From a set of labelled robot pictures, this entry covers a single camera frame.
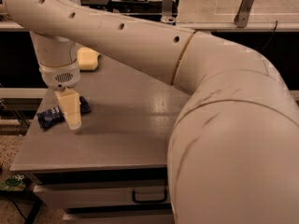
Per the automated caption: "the metal railing post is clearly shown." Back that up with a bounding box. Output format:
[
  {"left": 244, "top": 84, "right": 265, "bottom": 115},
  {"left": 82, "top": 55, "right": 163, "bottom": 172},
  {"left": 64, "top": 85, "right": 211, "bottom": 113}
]
[
  {"left": 234, "top": 0, "right": 254, "bottom": 28},
  {"left": 162, "top": 0, "right": 172, "bottom": 17}
]

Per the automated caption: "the middle metal railing post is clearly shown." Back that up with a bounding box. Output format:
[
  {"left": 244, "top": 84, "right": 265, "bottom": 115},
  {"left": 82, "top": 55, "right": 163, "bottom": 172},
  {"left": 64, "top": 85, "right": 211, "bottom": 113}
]
[{"left": 162, "top": 0, "right": 172, "bottom": 17}]

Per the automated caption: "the black drawer handle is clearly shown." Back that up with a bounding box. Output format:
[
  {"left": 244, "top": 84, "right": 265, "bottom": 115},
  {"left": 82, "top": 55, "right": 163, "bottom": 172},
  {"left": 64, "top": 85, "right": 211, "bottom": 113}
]
[{"left": 132, "top": 189, "right": 168, "bottom": 204}]

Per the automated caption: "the yellow sponge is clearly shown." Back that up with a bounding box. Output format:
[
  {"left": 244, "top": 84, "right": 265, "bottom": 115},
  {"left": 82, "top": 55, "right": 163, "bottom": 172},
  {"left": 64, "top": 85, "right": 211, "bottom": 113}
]
[{"left": 77, "top": 47, "right": 100, "bottom": 71}]

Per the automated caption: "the green bag on floor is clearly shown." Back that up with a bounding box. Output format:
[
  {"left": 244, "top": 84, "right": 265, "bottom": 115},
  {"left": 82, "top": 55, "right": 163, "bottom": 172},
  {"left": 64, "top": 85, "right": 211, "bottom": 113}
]
[{"left": 0, "top": 174, "right": 26, "bottom": 191}]

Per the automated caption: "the grey lower drawer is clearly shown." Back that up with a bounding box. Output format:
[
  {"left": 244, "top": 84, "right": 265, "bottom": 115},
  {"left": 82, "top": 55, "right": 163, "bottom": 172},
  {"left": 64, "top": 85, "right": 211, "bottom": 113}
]
[{"left": 63, "top": 206, "right": 175, "bottom": 224}]

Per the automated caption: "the grey top drawer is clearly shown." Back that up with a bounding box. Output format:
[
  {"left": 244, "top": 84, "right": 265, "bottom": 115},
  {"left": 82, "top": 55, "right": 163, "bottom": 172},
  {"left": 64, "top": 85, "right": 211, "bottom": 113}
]
[{"left": 34, "top": 179, "right": 168, "bottom": 210}]

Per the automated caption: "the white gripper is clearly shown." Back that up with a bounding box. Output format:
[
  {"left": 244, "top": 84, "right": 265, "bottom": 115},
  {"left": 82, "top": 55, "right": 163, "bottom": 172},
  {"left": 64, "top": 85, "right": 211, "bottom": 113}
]
[{"left": 39, "top": 62, "right": 81, "bottom": 130}]

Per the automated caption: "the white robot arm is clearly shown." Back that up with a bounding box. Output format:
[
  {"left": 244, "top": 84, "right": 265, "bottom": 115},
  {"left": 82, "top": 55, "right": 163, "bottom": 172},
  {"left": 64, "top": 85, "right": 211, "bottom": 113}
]
[{"left": 3, "top": 0, "right": 299, "bottom": 224}]

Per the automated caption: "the right metal railing post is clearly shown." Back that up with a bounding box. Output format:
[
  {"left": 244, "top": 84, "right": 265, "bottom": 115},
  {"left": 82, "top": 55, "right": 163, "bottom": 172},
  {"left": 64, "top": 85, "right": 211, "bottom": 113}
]
[{"left": 234, "top": 0, "right": 254, "bottom": 28}]

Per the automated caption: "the blue rxbar blueberry wrapper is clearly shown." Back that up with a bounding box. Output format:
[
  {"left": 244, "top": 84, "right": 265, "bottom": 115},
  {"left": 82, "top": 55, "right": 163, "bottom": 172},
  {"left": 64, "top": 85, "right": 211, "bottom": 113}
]
[{"left": 36, "top": 96, "right": 92, "bottom": 130}]

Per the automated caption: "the horizontal metal rail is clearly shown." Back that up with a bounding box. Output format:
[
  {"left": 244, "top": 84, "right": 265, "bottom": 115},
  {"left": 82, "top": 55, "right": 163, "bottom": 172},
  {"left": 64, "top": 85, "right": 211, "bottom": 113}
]
[{"left": 0, "top": 21, "right": 299, "bottom": 33}]

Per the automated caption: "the red bull can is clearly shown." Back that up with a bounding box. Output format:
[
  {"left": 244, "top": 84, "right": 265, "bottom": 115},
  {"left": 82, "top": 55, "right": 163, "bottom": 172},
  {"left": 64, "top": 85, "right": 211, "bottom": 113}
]
[{"left": 161, "top": 16, "right": 176, "bottom": 24}]

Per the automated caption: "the grey drawer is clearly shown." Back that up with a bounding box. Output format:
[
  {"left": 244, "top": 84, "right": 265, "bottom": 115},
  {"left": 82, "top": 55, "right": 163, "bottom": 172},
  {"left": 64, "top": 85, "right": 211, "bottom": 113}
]
[
  {"left": 34, "top": 179, "right": 168, "bottom": 210},
  {"left": 63, "top": 206, "right": 175, "bottom": 224}
]

